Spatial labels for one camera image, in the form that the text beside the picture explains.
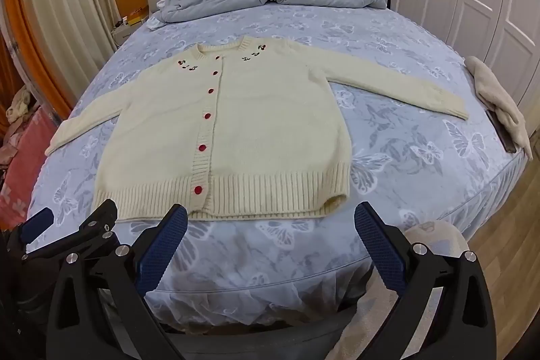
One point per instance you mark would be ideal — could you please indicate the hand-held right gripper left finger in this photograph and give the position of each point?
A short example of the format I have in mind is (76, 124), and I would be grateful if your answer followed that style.
(162, 248)

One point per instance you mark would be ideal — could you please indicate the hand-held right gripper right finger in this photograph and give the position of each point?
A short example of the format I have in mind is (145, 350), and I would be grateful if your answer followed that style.
(379, 248)

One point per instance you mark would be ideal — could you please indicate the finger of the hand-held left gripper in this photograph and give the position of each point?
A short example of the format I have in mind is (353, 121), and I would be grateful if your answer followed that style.
(38, 224)
(101, 221)

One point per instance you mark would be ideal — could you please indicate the cream knit cardigan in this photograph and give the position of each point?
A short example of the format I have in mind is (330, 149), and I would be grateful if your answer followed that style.
(261, 132)

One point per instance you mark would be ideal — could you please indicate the pink patterned cloth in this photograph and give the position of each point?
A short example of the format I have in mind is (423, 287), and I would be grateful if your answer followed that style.
(25, 157)

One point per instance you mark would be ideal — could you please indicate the beige soft toy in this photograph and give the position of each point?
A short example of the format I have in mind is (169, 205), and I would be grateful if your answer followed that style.
(21, 102)

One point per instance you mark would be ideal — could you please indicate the dark flat device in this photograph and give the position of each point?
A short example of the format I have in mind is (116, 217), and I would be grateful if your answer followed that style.
(504, 136)

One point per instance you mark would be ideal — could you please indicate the bed with butterfly sheet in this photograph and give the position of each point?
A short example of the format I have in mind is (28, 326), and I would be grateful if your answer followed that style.
(400, 69)

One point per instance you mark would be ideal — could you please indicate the white nightstand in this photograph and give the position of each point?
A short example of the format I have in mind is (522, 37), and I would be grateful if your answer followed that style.
(124, 34)

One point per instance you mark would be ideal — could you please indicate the beige towel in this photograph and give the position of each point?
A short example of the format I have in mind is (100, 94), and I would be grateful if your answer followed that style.
(498, 98)

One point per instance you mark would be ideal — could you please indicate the yellow and red box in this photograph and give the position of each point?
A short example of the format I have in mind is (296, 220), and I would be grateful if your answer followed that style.
(137, 17)

